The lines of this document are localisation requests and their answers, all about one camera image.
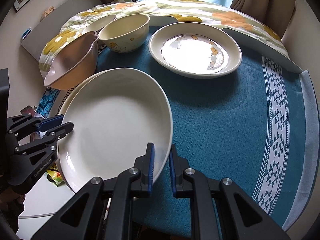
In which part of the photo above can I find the blue table cloth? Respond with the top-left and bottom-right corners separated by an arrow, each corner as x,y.
96,43 -> 319,238

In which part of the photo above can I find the plain white plate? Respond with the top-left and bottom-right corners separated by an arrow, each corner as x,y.
57,68 -> 173,192

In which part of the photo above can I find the small white bowl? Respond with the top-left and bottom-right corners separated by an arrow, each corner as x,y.
82,15 -> 117,34

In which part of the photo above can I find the person's left hand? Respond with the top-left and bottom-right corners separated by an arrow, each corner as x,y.
0,188 -> 25,211

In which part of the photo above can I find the cream rimmed plate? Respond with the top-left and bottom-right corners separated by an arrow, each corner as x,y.
149,22 -> 242,79

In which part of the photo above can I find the floral striped duvet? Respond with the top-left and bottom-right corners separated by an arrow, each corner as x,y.
39,0 -> 288,76

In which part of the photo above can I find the right brown curtain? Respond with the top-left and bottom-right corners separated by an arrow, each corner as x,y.
231,0 -> 296,37

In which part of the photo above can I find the yellow cartoon duck plate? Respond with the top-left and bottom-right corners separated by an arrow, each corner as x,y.
57,70 -> 111,117

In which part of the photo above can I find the cream cartoon bowl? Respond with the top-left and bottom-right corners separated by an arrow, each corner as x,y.
99,14 -> 150,53

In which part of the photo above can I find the grey headboard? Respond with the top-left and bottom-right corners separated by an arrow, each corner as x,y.
21,0 -> 101,62

